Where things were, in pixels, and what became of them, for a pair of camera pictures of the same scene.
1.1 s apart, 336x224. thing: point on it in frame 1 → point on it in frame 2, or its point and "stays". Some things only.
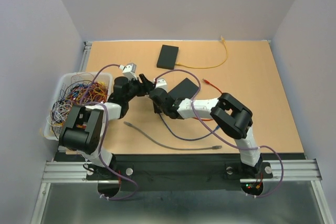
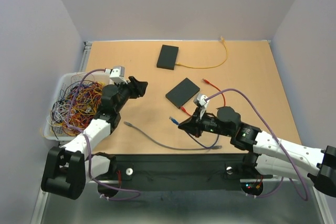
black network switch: x=167 y=57 stays
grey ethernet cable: x=217 y=147 stays
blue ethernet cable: x=185 y=139 → x=174 y=120
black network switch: x=186 y=89 stays
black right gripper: x=157 y=109 → x=193 y=124
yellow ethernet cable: x=222 y=61 stays
